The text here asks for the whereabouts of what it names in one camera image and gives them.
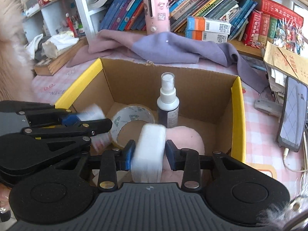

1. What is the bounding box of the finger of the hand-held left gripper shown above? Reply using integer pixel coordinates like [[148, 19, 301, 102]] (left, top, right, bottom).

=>
[[22, 118, 113, 139], [0, 100, 80, 127]]

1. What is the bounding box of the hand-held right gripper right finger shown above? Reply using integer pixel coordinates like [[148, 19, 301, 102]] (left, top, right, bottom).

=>
[[166, 140, 244, 190]]

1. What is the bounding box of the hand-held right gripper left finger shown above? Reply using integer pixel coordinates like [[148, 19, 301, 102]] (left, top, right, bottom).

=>
[[58, 140, 136, 189]]

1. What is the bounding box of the cream rectangular block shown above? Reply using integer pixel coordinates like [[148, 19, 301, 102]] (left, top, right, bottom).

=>
[[131, 123, 167, 183]]

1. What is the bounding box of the packing tape roll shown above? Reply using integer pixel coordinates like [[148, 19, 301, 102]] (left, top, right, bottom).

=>
[[109, 105, 157, 149]]

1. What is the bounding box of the dark spray bottle white cap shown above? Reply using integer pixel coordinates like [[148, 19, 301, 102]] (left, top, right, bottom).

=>
[[157, 72, 180, 128]]

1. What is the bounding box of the yellow cardboard box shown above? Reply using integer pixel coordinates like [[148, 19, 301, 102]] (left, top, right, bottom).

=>
[[55, 58, 246, 171]]

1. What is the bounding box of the person's left forearm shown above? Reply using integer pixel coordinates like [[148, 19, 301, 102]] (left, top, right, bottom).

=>
[[0, 0, 35, 97]]

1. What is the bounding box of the wooden chess box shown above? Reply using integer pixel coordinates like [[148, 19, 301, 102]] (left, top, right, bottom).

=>
[[34, 37, 89, 76]]

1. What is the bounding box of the beige tissue box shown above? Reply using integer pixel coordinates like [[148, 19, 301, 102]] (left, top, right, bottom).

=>
[[42, 33, 80, 59]]

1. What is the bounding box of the white t-shirt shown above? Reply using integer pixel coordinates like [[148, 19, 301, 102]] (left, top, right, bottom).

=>
[[25, 34, 44, 59]]

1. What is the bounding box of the pink checked tablecloth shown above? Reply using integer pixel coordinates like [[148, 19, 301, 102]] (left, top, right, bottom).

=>
[[31, 53, 308, 198]]

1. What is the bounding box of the group of craft bottles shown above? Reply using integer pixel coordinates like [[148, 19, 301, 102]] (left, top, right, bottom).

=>
[[64, 13, 86, 37]]

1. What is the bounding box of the pink and purple cloth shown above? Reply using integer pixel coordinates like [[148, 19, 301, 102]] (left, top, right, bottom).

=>
[[66, 29, 269, 94]]

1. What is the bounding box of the white bookshelf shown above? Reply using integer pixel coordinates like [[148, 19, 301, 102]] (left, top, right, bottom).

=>
[[22, 0, 265, 58]]

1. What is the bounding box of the orange and blue carton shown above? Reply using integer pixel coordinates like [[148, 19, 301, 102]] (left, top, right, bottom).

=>
[[185, 29, 228, 44], [186, 16, 231, 34]]

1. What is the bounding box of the row of blue-spined books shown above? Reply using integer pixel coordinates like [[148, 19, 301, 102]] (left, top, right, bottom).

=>
[[99, 0, 258, 41]]

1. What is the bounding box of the smartphone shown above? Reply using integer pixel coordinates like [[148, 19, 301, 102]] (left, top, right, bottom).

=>
[[277, 76, 308, 152]]

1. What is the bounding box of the pink cylindrical device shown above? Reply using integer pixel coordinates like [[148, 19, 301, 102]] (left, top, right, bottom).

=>
[[142, 0, 171, 35]]

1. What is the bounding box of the brown paper envelope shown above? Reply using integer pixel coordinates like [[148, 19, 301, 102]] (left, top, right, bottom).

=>
[[263, 41, 308, 86]]

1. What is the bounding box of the thick red book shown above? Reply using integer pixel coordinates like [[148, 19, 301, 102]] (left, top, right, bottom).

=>
[[243, 10, 262, 46]]

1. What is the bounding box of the slim red book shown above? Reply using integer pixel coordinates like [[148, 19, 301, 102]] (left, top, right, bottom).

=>
[[259, 13, 272, 47]]

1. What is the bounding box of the green-spined book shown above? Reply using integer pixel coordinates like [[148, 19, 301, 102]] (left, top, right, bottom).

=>
[[267, 16, 279, 46]]

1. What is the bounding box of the large red flat book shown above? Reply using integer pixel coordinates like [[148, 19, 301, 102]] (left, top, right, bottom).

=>
[[254, 0, 304, 26]]

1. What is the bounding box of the white charging cable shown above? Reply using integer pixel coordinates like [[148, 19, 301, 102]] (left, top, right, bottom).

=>
[[283, 148, 308, 174]]

